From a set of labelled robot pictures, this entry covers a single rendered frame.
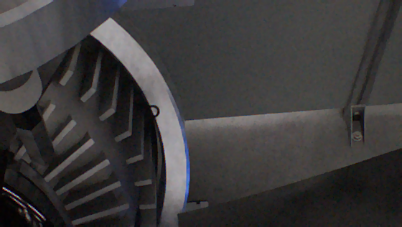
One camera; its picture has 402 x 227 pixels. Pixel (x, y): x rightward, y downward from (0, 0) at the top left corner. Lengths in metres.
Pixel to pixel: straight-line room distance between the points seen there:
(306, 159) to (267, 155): 0.09
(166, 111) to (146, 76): 0.03
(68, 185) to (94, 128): 0.04
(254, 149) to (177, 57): 0.34
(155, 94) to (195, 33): 0.91
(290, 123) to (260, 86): 0.19
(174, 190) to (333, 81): 1.11
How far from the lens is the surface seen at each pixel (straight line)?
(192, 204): 1.56
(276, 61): 1.50
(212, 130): 1.72
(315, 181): 0.38
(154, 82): 0.49
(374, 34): 1.47
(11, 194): 0.37
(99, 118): 0.44
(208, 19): 1.36
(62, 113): 0.42
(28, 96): 0.15
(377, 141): 1.75
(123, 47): 0.48
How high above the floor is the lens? 1.53
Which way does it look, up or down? 61 degrees down
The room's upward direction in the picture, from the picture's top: 1 degrees counter-clockwise
